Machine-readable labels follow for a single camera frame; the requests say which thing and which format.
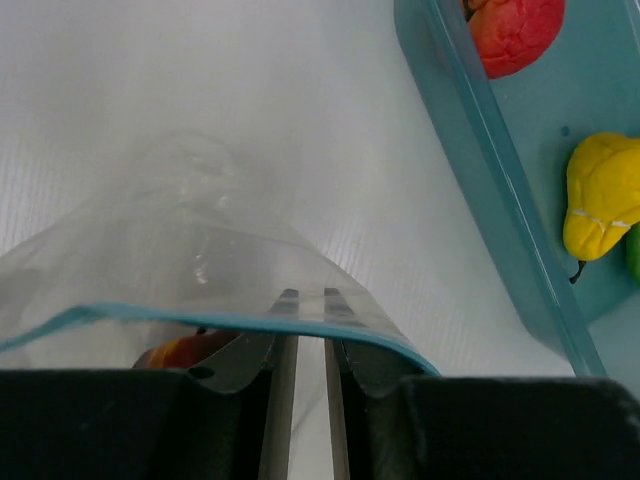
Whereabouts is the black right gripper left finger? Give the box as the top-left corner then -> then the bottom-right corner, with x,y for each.
1,320 -> 298,479

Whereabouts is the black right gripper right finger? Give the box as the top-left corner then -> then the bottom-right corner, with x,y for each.
322,287 -> 640,480

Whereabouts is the clear zip top bag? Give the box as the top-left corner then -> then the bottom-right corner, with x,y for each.
1,134 -> 434,374

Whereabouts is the green fake cucumber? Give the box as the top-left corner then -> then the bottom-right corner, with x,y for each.
625,223 -> 640,286

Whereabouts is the yellow fake pear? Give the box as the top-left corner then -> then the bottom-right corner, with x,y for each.
562,132 -> 639,284

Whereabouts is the red fake apple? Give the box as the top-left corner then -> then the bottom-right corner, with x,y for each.
460,0 -> 566,79

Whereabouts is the brown fake chocolate food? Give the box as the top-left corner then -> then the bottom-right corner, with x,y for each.
133,330 -> 239,369

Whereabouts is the teal plastic bin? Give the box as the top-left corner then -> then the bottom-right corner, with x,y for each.
394,1 -> 639,388

